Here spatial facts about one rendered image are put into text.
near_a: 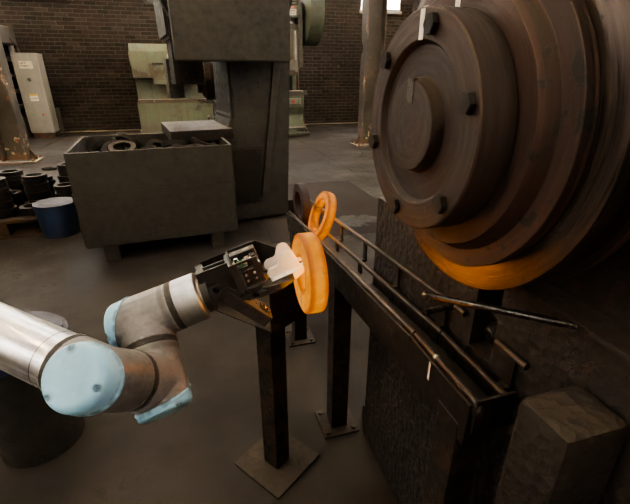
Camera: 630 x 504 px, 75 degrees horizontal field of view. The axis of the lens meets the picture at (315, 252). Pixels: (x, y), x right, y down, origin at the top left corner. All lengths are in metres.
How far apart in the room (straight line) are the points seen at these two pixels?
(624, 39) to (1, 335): 0.81
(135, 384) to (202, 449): 0.98
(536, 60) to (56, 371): 0.66
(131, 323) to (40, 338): 0.14
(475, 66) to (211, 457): 1.39
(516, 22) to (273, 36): 2.76
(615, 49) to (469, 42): 0.13
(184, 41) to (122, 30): 7.57
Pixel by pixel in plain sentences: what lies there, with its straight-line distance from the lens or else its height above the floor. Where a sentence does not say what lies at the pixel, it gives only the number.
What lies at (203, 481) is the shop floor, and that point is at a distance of 1.52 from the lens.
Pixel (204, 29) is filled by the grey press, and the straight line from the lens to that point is 3.10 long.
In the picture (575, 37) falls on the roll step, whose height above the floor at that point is 1.21.
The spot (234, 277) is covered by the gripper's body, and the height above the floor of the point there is 0.85.
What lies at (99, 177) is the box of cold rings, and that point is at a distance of 2.95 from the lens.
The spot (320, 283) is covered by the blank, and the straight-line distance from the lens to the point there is 0.72.
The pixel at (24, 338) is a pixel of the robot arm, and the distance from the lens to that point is 0.71.
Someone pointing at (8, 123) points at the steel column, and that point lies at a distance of 7.46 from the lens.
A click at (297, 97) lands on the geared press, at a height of 0.75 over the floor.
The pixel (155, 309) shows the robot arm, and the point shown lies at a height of 0.81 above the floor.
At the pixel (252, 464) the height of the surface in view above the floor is 0.01.
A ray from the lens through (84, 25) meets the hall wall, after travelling 10.72.
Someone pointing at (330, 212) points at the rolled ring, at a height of 0.73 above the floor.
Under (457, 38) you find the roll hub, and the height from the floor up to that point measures 1.21.
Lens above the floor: 1.18
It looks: 24 degrees down
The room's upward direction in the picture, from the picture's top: straight up
